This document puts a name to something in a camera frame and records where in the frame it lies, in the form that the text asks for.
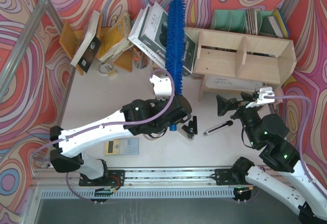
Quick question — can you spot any blue fluffy duster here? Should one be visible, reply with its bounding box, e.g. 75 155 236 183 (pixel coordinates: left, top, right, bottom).
165 0 186 132

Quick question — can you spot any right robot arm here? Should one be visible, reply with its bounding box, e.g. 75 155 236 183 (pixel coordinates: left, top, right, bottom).
211 87 326 223

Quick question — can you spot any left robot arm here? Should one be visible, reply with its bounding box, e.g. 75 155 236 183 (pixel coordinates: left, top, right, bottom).
50 95 192 181

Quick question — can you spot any light wooden bookshelf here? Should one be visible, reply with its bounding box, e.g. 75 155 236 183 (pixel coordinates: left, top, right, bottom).
185 27 297 99

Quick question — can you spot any spiral notebook white cover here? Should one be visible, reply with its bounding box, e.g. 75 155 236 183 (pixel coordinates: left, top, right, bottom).
205 76 266 92

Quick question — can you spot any pink pig figure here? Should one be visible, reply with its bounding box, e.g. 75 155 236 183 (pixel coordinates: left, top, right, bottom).
273 87 285 107

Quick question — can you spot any beige black stapler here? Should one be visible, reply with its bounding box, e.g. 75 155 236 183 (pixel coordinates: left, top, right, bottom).
177 125 195 141

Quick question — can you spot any black clip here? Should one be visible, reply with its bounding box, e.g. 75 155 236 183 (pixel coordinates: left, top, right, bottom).
188 116 198 135

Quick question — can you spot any beige calculator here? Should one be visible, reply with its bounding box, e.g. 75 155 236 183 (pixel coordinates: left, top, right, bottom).
104 138 139 156

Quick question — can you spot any pencil cup with pencils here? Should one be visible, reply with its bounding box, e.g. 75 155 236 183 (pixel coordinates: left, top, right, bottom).
132 46 148 69

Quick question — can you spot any green desk organizer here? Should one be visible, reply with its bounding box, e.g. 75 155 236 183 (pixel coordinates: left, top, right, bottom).
210 10 283 38

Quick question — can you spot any Twins story book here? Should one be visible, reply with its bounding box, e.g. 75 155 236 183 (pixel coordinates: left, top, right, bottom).
138 3 197 76

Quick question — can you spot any white Chokladfabriken book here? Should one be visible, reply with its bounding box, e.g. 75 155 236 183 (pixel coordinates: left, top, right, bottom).
128 3 168 69

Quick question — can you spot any yellow worn book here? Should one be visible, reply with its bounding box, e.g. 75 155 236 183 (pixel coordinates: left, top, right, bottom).
98 12 131 64

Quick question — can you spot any blue covered notebook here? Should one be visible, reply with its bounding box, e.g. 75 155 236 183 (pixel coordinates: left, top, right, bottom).
268 8 290 39

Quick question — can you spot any black white paperback book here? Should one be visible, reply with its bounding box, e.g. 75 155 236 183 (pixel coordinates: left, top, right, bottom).
71 10 102 73

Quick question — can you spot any orange wooden book stand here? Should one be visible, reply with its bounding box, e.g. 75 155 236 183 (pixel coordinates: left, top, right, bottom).
59 15 133 75

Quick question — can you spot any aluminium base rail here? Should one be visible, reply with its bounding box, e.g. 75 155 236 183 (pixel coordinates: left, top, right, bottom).
32 167 307 188

